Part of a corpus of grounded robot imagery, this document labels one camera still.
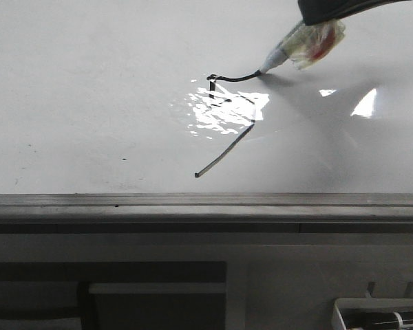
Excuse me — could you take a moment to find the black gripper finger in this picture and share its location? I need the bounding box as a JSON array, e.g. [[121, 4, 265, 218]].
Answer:
[[297, 0, 402, 25]]

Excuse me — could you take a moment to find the white marker with tape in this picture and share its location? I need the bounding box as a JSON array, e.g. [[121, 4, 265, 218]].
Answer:
[[258, 19, 346, 74]]

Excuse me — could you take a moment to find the white whiteboard surface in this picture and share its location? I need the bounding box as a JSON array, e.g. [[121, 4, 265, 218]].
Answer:
[[0, 1, 413, 193]]

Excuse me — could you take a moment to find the black marker in tray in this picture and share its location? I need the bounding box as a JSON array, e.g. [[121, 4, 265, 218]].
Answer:
[[344, 311, 413, 329]]

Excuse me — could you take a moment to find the white marker tray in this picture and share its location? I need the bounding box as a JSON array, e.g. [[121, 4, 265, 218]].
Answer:
[[332, 298, 413, 329]]

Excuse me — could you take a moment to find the dark cabinet panel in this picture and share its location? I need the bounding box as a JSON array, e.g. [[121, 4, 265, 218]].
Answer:
[[0, 262, 226, 329]]

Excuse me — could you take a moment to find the grey aluminium whiteboard frame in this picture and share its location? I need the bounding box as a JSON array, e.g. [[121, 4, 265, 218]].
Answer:
[[0, 193, 413, 234]]

